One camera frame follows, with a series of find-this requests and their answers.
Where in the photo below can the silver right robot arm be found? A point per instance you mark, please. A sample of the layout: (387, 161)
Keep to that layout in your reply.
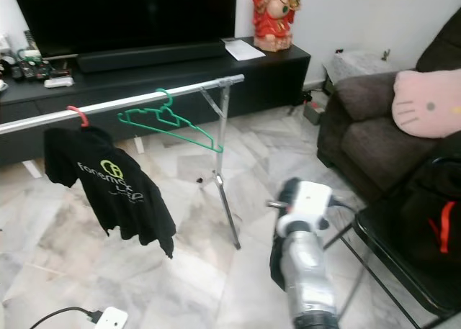
(306, 278)

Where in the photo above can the green plastic hanger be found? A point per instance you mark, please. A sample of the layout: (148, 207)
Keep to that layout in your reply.
(173, 136)

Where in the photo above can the dark brown fabric sofa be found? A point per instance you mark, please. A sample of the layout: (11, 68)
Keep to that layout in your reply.
(367, 149)

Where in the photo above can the black folding chair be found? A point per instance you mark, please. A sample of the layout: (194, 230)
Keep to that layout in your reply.
(389, 242)

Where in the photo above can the black TV console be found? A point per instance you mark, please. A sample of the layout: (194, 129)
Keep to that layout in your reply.
(266, 66)

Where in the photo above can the black glossy bag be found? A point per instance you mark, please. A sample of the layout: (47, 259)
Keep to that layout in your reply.
(425, 199)

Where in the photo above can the lace covered side table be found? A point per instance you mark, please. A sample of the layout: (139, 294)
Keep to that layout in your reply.
(353, 62)

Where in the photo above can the white paper sheet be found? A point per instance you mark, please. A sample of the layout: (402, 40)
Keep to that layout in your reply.
(245, 50)

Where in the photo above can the pink cat face pillow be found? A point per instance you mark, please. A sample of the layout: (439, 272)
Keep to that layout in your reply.
(428, 102)

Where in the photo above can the red gold statue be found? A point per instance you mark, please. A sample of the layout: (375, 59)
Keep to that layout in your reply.
(274, 16)

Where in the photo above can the silver metal clothes rack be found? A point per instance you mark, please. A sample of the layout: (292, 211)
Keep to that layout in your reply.
(115, 104)

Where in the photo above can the black soundbar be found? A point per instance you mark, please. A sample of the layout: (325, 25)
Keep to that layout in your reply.
(151, 55)

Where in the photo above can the white remote control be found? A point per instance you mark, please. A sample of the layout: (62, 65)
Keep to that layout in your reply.
(57, 82)

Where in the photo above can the black remote control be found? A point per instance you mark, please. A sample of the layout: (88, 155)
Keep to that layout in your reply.
(29, 40)

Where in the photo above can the black flat television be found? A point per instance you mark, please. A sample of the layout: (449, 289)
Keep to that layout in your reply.
(122, 16)

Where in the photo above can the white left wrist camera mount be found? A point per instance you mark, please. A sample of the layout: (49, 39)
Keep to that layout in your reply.
(112, 319)

